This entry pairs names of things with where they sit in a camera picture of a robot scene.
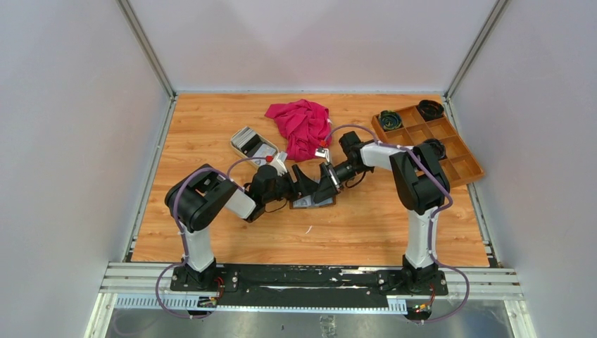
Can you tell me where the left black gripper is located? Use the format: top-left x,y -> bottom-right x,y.
263,165 -> 318,205

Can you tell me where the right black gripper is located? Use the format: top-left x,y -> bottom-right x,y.
314,160 -> 371,204

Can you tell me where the brown leather card holder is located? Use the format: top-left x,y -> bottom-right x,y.
289,195 -> 336,209

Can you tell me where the white VIP credit card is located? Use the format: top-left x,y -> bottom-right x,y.
292,196 -> 313,208

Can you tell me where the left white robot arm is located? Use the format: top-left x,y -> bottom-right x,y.
165,164 -> 318,291

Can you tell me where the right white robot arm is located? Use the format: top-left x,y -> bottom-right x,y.
312,132 -> 451,294

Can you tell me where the stack of credit cards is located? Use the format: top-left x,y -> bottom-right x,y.
232,127 -> 278,160

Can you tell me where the beige card tray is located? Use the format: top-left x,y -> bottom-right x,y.
230,125 -> 281,173

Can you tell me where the crumpled pink cloth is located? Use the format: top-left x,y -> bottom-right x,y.
265,99 -> 332,162

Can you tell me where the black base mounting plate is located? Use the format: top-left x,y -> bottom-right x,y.
169,263 -> 448,309

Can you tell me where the brown wooden compartment tray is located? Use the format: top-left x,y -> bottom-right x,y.
371,99 -> 484,195

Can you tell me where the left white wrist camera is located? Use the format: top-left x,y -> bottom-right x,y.
265,151 -> 288,176

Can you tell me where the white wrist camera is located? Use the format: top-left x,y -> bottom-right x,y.
265,151 -> 288,176
315,140 -> 331,163

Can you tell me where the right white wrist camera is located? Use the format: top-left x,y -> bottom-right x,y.
315,140 -> 331,163

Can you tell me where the black coiled cable front-left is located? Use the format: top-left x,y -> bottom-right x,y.
377,110 -> 403,132

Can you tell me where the black coiled cable middle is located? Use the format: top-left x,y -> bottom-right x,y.
427,137 -> 447,162

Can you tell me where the black coiled cable back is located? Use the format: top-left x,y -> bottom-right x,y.
416,99 -> 446,122

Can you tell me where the aluminium frame rail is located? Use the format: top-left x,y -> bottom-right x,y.
100,263 -> 524,315

